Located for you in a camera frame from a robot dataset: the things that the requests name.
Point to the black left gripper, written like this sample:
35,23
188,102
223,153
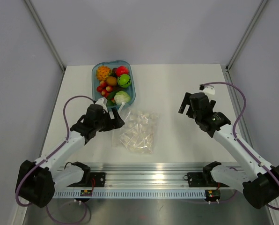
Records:
117,122

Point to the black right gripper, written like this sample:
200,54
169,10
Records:
186,101

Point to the clear zip top bag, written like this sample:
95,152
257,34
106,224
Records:
138,134

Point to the green toy watermelon ball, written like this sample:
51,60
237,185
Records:
124,81

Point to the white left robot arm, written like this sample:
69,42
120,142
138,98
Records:
38,180

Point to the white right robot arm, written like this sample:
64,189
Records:
260,181

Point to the toy cabbage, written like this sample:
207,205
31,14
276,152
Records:
122,97

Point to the red toy cherry bunch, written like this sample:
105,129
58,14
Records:
104,89

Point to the brown toy kiwi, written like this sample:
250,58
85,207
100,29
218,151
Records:
111,81

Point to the dark purple toy plum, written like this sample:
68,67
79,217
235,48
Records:
114,70

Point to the red toy apple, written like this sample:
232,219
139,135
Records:
122,70

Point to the orange spiky toy fruit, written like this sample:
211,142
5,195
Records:
103,72

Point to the blue plastic tray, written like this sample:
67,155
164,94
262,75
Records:
95,82

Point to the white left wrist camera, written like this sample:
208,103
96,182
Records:
102,102

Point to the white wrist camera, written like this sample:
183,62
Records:
207,89
102,102

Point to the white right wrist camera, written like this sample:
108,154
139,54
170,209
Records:
207,89

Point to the aluminium mounting rail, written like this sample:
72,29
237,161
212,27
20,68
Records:
124,176

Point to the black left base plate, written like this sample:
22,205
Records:
96,179

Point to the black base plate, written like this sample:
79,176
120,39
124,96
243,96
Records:
199,180
96,179

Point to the white slotted cable duct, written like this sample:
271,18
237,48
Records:
130,194

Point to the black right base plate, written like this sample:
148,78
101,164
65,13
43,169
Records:
199,180

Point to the right aluminium frame post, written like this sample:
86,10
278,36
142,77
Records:
247,33

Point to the aluminium frame post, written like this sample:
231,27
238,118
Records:
30,6
247,33

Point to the left aluminium frame post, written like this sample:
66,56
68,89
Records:
30,6

